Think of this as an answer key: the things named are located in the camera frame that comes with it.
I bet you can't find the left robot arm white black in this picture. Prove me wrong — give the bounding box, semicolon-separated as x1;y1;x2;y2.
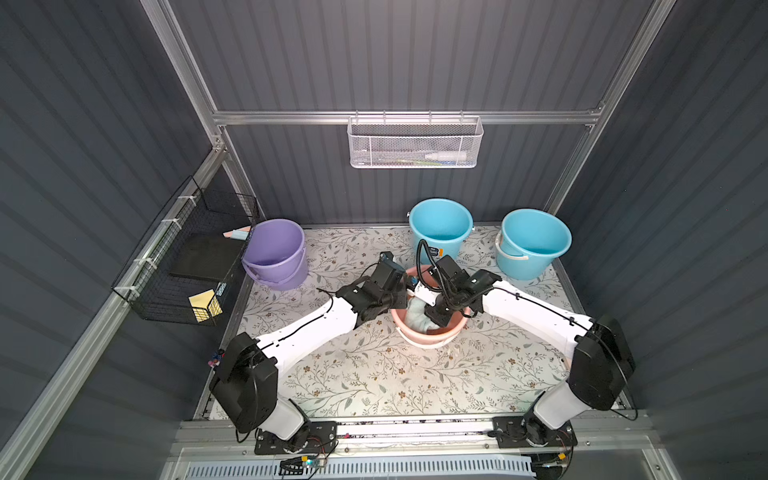
209;252;406;443

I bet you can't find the purple plastic bucket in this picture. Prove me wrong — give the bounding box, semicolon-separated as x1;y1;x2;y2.
241;219;309;291

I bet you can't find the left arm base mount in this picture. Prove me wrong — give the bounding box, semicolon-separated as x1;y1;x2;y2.
254;421;338;455

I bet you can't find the light green cloth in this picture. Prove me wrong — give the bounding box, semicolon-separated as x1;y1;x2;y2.
403;297;440;334

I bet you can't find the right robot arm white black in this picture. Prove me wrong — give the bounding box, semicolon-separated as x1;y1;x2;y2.
405;256;635;447

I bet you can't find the floral patterned table mat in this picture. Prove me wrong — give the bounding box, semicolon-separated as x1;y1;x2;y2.
236;227;569;418

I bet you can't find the white spray bottle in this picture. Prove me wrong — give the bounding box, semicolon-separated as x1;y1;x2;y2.
425;151;468;164

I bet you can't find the pink cup with pens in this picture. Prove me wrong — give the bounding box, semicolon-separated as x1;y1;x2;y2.
208;353;223;369

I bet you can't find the blue bucket white handle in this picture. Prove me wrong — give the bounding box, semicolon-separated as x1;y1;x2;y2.
495;209;572;281

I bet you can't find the pastel card in basket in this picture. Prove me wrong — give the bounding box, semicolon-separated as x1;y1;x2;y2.
223;226;251;241

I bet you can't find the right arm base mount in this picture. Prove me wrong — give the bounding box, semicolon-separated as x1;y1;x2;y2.
487;415;578;449

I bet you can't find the black box in basket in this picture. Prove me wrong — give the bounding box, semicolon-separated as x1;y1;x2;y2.
169;234;244;281

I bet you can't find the white ventilation grille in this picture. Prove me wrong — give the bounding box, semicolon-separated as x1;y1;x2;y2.
181;454;536;479

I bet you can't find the blue bucket with label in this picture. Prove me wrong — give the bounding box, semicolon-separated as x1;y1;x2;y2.
408;198;474;265

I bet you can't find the white wire wall basket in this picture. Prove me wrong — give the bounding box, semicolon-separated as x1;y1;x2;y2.
347;114;484;169

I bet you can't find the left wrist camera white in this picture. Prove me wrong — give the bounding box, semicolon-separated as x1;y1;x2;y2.
378;251;404;271

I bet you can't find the yellow sticky note pad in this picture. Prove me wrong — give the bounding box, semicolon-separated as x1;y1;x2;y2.
188;289;223;323

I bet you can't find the pink plastic bucket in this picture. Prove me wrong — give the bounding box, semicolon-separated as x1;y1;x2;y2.
390;289;469;349

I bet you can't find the black wire side basket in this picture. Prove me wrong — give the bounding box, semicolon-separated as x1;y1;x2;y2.
112;179;260;326

